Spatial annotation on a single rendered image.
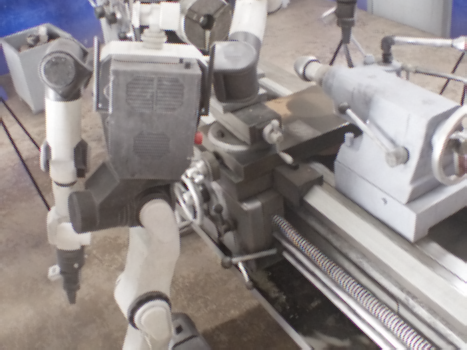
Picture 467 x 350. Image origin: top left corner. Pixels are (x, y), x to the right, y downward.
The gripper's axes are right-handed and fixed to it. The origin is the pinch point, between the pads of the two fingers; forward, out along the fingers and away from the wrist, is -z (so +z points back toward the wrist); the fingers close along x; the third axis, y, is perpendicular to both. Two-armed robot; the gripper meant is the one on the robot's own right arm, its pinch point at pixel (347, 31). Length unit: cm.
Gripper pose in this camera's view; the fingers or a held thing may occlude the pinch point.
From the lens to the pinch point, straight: 168.9
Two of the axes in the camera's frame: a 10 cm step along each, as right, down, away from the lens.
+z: -1.0, -8.4, -5.3
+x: -3.0, 5.4, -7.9
